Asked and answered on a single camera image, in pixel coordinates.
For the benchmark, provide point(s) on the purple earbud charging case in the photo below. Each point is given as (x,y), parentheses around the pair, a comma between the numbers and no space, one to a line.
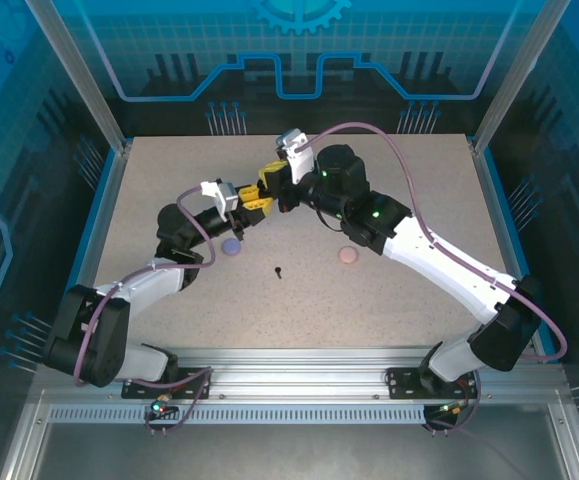
(231,246)

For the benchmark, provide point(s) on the pink earbud charging case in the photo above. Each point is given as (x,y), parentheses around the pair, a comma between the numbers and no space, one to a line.
(347,255)

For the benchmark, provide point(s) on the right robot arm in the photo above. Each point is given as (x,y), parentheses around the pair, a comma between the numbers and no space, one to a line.
(444,260)

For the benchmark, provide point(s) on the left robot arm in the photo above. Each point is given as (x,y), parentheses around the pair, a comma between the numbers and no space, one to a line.
(154,285)

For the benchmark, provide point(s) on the blue table side strip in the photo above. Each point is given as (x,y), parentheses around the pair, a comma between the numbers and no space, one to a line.
(91,225)
(509,225)

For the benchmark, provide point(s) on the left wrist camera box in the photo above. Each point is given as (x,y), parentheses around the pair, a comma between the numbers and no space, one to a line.
(228,197)

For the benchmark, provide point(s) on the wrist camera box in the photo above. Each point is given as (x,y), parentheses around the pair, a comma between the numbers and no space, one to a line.
(299,155)
(228,197)

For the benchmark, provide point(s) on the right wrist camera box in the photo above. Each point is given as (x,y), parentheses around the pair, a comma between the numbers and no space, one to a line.
(299,155)

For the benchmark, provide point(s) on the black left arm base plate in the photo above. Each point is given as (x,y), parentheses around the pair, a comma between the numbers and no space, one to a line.
(194,382)

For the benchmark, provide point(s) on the aluminium frame post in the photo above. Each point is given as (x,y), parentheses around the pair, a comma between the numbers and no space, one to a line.
(86,80)
(513,80)

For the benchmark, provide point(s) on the aluminium mounting rail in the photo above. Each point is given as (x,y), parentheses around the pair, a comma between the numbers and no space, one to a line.
(294,380)

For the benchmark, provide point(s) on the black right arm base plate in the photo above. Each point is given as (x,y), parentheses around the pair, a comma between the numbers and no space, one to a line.
(404,382)

